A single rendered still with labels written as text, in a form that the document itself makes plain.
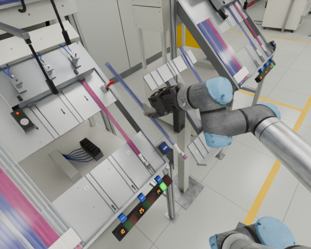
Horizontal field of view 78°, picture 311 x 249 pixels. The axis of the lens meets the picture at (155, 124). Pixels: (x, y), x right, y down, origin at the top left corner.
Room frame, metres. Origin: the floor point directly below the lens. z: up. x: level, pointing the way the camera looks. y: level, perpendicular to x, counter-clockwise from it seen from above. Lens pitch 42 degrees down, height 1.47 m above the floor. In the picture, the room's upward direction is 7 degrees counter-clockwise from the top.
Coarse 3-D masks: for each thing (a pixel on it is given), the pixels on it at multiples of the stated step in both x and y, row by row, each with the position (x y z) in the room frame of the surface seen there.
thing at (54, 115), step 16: (96, 80) 0.79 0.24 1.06; (0, 96) 0.62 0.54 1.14; (48, 96) 0.67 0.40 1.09; (64, 96) 0.69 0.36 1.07; (80, 96) 0.71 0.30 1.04; (112, 96) 0.75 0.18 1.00; (0, 112) 0.57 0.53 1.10; (32, 112) 0.60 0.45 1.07; (48, 112) 0.61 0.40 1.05; (64, 112) 0.63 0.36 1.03; (80, 112) 0.65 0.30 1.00; (96, 112) 0.67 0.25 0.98; (0, 128) 0.52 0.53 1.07; (16, 128) 0.54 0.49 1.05; (48, 128) 0.56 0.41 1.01; (64, 128) 0.58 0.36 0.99; (16, 144) 0.49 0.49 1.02; (32, 144) 0.50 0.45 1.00; (16, 160) 0.45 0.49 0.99
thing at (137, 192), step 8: (160, 168) 0.51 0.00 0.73; (152, 176) 0.47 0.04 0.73; (144, 184) 0.44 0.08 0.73; (136, 192) 0.41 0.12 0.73; (128, 200) 0.38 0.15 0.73; (120, 208) 0.35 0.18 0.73; (112, 216) 0.32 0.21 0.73; (104, 224) 0.30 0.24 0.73; (96, 232) 0.28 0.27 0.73; (88, 240) 0.25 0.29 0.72
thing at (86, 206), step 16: (128, 144) 0.58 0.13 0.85; (144, 144) 0.60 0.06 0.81; (112, 160) 0.51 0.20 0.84; (128, 160) 0.52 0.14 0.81; (160, 160) 0.56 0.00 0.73; (96, 176) 0.44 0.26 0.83; (112, 176) 0.46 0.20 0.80; (128, 176) 0.47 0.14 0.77; (144, 176) 0.48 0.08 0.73; (64, 192) 0.38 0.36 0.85; (80, 192) 0.39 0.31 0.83; (96, 192) 0.40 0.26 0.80; (112, 192) 0.40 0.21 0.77; (128, 192) 0.41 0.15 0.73; (64, 208) 0.33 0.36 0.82; (80, 208) 0.34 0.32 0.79; (96, 208) 0.35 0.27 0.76; (112, 208) 0.35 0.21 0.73; (80, 224) 0.30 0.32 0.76; (96, 224) 0.30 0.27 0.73
